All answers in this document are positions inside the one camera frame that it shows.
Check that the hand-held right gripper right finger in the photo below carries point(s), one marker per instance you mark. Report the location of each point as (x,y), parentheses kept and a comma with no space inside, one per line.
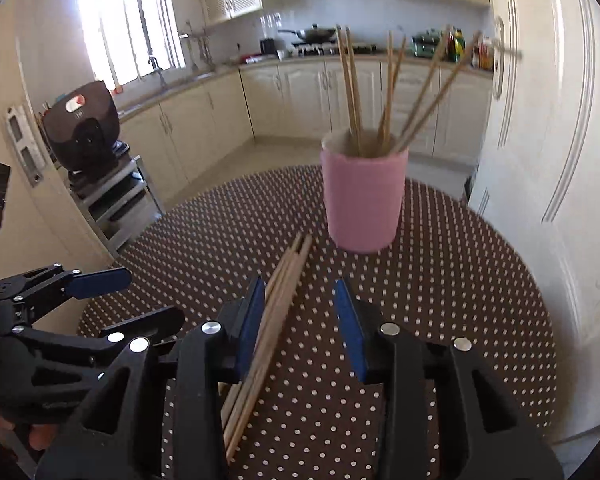
(352,330)

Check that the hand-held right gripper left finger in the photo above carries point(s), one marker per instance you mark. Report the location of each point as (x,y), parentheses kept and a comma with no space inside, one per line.
(250,335)

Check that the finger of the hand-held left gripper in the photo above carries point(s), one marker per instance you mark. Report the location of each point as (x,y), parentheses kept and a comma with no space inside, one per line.
(102,281)
(150,322)

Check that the wooden chopstick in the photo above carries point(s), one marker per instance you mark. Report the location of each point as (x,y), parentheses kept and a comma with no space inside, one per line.
(291,285)
(274,287)
(283,280)

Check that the pink cup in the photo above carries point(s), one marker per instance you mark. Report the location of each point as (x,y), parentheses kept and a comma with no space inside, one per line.
(362,200)

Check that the bunch of wooden chopsticks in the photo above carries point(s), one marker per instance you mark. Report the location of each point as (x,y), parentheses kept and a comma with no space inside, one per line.
(352,95)

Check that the hanging kitchen utensils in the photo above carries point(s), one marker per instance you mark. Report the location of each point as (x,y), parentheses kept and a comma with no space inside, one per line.
(200,45)

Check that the person's left hand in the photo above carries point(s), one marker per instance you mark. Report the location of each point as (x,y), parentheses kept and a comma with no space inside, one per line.
(42,437)

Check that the metal rack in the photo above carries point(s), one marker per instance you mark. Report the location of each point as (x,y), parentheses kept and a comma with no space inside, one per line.
(125,195)

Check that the polka dot round table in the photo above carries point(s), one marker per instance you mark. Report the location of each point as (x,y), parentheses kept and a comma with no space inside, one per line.
(455,310)

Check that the black rice cooker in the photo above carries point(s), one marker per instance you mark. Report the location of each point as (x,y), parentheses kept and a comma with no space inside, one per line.
(80,130)

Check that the white door with latch plate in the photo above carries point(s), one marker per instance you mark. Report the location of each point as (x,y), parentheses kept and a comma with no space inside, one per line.
(10,75)

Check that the sink faucet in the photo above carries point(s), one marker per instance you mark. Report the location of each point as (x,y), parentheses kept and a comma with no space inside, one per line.
(157,72)

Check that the cream lower cabinets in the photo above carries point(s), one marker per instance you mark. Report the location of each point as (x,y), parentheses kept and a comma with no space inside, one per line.
(290,95)

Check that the kitchen window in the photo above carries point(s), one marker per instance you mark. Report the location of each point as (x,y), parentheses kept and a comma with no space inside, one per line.
(130,25)

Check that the red box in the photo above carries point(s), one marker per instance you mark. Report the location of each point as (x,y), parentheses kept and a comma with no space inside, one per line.
(253,58)

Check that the gas stove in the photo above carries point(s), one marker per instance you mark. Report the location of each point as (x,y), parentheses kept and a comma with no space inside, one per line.
(320,50)

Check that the black wok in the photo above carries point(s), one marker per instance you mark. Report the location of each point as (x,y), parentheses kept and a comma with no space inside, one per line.
(312,35)

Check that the red label bottle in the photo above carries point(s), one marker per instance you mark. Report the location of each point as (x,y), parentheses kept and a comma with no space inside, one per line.
(486,55)

